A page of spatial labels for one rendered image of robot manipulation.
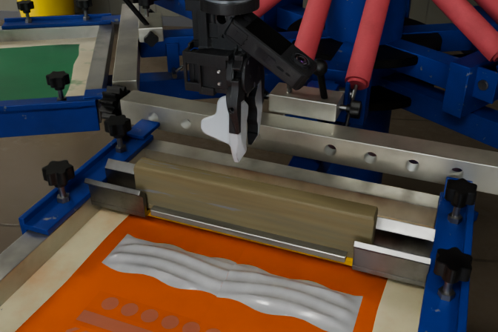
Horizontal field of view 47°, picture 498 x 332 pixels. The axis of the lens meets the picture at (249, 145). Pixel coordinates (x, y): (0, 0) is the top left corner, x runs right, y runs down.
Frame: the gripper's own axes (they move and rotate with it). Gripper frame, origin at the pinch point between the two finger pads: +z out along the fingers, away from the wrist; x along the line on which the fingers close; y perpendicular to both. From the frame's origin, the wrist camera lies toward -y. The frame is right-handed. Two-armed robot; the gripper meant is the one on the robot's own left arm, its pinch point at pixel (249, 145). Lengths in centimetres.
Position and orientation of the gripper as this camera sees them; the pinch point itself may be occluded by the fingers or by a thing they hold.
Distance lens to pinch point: 76.4
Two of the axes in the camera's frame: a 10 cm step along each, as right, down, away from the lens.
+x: -3.5, 4.7, -8.1
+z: 0.2, 8.7, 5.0
